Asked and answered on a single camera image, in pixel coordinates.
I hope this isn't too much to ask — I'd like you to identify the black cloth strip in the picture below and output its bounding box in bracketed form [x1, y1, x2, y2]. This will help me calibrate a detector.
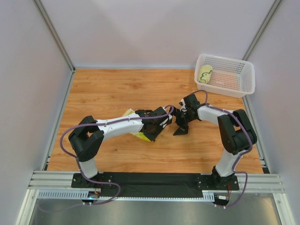
[101, 172, 203, 198]

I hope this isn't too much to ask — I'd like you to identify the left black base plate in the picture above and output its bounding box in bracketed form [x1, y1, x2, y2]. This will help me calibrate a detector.
[71, 172, 116, 189]

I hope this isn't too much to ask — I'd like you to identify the aluminium frame post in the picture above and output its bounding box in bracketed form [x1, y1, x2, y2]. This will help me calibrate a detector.
[33, 0, 75, 72]
[242, 0, 283, 61]

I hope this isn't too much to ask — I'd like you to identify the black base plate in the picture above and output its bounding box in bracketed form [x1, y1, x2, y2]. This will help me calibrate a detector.
[196, 174, 240, 191]
[71, 172, 116, 189]

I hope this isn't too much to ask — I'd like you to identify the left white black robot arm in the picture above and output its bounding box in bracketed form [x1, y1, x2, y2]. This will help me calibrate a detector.
[68, 106, 173, 179]

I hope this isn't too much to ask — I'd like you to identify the yellow green towel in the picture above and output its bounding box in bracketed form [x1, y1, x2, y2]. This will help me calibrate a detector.
[122, 109, 151, 142]

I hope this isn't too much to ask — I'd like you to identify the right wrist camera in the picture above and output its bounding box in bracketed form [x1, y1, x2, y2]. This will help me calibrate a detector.
[179, 99, 187, 112]

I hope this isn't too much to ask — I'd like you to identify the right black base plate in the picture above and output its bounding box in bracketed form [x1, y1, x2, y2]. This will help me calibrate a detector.
[196, 174, 240, 191]

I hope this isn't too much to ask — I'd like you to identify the left aluminium frame post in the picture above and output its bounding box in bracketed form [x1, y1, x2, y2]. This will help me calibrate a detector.
[33, 0, 75, 72]

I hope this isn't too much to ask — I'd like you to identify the right aluminium frame post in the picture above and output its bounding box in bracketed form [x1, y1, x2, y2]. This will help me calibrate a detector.
[242, 0, 283, 61]

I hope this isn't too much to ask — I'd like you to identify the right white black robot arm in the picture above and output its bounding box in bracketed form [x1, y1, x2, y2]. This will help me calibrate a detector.
[173, 94, 257, 187]

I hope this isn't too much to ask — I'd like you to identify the grey slotted cable duct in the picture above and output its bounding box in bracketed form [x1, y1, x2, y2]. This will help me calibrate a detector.
[37, 190, 215, 202]

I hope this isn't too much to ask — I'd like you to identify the aluminium front rail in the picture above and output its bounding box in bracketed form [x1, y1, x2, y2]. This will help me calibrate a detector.
[28, 171, 285, 194]

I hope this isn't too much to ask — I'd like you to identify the white perforated plastic basket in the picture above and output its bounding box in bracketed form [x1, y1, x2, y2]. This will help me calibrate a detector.
[194, 53, 255, 98]

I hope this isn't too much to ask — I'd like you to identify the green patterned towel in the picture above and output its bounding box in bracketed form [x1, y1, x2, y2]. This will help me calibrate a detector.
[197, 65, 213, 84]

